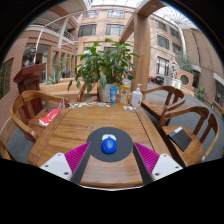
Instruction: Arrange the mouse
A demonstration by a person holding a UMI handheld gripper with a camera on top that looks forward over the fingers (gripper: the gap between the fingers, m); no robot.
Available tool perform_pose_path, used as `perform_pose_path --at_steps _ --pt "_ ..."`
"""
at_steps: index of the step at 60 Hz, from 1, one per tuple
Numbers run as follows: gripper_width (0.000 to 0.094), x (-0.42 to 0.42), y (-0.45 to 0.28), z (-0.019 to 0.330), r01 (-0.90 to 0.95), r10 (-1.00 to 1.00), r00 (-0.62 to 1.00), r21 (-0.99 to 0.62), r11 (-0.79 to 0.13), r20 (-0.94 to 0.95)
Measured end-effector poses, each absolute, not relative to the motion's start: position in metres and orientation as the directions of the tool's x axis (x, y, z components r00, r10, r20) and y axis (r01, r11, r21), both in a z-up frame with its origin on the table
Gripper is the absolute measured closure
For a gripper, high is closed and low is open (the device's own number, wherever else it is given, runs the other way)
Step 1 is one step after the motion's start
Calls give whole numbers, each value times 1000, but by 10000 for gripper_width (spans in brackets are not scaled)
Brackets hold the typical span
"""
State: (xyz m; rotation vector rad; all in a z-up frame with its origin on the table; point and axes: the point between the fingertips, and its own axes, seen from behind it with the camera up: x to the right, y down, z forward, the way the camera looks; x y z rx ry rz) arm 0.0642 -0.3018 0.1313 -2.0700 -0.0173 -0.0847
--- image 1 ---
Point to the blue tube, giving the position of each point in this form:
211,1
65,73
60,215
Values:
113,96

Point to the wooden armchair with black notebook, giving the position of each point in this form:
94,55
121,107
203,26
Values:
190,111

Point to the small white packet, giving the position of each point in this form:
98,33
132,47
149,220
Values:
128,108

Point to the wooden armchair behind plant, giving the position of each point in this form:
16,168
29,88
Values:
81,95

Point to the dark red wooden podium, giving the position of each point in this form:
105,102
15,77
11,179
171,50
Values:
31,80

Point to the light wooden background table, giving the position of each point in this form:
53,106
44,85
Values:
58,88

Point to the dark bust statue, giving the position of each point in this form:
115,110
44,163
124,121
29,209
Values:
30,57

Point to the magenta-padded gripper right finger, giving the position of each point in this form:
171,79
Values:
163,165

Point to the white pump bottle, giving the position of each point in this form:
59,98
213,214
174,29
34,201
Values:
136,99

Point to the green potted plant white pot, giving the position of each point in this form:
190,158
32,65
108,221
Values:
103,63

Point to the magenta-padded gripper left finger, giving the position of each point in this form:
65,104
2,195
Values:
56,164

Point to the red paper bag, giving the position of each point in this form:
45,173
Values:
49,118

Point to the blue and white computer mouse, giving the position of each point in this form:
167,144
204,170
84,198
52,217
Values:
109,146

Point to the yellow liquid bottle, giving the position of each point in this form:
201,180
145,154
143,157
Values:
125,95

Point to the small black item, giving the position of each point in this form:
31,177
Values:
67,105

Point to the wooden armchair with red bag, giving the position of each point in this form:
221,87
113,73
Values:
20,106

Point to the dark round mouse pad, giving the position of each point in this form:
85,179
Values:
125,143

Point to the black notebook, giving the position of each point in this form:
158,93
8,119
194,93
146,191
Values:
180,138

